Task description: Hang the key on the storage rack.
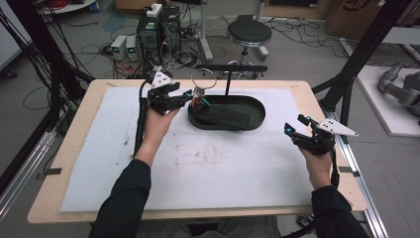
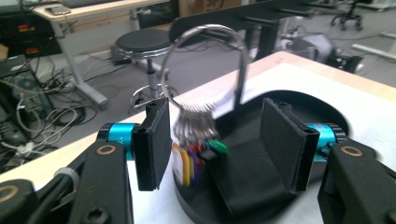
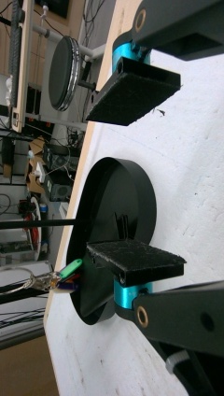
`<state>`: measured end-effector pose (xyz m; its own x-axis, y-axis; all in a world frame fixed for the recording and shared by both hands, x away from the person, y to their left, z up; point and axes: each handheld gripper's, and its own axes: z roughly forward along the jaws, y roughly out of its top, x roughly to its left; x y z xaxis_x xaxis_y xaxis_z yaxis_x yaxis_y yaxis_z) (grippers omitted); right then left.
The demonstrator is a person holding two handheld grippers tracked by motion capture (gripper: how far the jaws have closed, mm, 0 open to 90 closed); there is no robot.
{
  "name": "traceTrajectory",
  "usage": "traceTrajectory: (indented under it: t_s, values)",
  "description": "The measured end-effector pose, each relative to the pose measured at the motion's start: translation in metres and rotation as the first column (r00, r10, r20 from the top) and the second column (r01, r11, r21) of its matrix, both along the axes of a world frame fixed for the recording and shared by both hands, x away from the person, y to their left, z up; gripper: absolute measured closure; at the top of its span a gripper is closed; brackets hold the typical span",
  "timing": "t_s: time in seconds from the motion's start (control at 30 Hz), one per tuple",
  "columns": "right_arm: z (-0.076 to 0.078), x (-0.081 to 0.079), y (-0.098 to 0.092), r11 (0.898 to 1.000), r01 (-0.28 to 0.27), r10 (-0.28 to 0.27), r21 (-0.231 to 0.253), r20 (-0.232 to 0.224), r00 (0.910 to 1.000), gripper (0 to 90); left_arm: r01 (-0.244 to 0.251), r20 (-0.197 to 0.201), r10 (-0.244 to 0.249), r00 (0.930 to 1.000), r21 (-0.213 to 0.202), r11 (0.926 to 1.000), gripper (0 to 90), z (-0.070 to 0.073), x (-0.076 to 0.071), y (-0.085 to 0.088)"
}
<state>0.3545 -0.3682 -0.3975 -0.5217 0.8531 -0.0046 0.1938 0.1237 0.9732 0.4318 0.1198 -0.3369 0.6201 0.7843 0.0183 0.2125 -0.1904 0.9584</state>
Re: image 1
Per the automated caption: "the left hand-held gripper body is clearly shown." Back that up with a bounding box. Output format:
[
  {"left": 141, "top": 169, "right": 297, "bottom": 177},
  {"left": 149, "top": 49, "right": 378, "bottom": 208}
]
[{"left": 147, "top": 65, "right": 184, "bottom": 116}]

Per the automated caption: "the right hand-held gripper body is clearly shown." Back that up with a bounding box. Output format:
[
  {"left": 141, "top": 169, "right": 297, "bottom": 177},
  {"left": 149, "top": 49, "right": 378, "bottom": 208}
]
[{"left": 292, "top": 117, "right": 360, "bottom": 157}]

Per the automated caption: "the key ring with coloured tags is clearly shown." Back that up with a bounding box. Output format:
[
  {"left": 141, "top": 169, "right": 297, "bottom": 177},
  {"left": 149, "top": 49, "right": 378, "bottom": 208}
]
[{"left": 190, "top": 67, "right": 218, "bottom": 109}]

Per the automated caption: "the black oval tray with hanger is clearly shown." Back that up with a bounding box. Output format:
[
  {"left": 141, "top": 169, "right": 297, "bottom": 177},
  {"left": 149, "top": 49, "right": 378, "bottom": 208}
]
[{"left": 186, "top": 63, "right": 269, "bottom": 132}]

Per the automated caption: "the black wallet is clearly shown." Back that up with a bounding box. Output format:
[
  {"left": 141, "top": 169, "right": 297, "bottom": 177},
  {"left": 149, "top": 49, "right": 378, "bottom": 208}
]
[{"left": 193, "top": 103, "right": 252, "bottom": 131}]

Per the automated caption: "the person's right hand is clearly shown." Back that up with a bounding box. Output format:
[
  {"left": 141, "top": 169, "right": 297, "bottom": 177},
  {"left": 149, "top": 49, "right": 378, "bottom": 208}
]
[{"left": 298, "top": 147, "right": 333, "bottom": 191}]

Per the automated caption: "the person's left hand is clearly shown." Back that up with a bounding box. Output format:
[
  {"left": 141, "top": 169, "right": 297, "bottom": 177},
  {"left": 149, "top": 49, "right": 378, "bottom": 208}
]
[{"left": 134, "top": 106, "right": 181, "bottom": 167}]

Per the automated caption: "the black computer tower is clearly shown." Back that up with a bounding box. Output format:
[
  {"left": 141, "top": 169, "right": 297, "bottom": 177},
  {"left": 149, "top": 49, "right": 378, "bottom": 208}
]
[
  {"left": 160, "top": 5, "right": 182, "bottom": 54},
  {"left": 136, "top": 13, "right": 163, "bottom": 64}
]

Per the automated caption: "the grey bench power supply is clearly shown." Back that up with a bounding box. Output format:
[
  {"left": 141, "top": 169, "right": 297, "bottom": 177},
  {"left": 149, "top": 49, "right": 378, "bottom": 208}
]
[
  {"left": 126, "top": 35, "right": 140, "bottom": 60},
  {"left": 110, "top": 34, "right": 129, "bottom": 60}
]

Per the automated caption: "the white desk leg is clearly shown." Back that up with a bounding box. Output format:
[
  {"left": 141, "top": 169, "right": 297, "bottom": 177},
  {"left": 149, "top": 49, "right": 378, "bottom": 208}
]
[{"left": 197, "top": 0, "right": 215, "bottom": 62}]

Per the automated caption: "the white board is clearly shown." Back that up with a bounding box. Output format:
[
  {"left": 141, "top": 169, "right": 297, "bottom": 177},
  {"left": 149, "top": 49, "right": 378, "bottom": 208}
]
[{"left": 356, "top": 64, "right": 420, "bottom": 139}]

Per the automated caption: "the white power adapter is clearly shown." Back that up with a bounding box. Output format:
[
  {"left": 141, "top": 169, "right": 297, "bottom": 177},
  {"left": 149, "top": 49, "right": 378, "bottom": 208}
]
[{"left": 146, "top": 3, "right": 163, "bottom": 19}]

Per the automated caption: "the black round stool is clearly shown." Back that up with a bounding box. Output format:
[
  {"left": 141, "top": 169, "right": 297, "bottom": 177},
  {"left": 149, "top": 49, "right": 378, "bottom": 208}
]
[{"left": 226, "top": 18, "right": 273, "bottom": 80}]

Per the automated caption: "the cardboard box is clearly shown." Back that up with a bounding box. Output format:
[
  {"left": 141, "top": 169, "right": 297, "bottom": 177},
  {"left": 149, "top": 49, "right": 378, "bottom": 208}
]
[{"left": 324, "top": 0, "right": 420, "bottom": 42}]

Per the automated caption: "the tangle of floor cables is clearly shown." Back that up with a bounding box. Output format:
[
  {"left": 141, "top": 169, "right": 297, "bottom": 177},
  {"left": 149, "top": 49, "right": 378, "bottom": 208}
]
[
  {"left": 81, "top": 42, "right": 200, "bottom": 80},
  {"left": 263, "top": 17, "right": 352, "bottom": 61}
]

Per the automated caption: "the left hand-held gripper black cable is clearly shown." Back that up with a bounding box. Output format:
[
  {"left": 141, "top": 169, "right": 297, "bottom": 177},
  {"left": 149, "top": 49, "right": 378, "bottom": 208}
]
[{"left": 133, "top": 78, "right": 157, "bottom": 157}]

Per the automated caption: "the hand-held gripper black cable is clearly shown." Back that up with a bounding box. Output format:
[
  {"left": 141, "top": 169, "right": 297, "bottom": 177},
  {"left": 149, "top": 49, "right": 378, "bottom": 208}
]
[
  {"left": 133, "top": 78, "right": 157, "bottom": 157},
  {"left": 329, "top": 146, "right": 342, "bottom": 190}
]

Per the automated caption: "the right hand-held gripper black cable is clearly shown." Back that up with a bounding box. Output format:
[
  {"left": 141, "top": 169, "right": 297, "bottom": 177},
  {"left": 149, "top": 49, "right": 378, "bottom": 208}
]
[{"left": 329, "top": 146, "right": 342, "bottom": 190}]

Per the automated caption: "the aluminium rail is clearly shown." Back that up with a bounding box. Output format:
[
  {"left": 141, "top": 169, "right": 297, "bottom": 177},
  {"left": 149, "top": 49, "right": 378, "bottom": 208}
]
[
  {"left": 0, "top": 129, "right": 57, "bottom": 220},
  {"left": 324, "top": 109, "right": 390, "bottom": 238}
]

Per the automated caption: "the black metal frame post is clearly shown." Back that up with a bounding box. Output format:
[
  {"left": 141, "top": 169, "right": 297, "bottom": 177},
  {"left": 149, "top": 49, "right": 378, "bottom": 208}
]
[
  {"left": 311, "top": 0, "right": 414, "bottom": 133},
  {"left": 0, "top": 0, "right": 95, "bottom": 133}
]

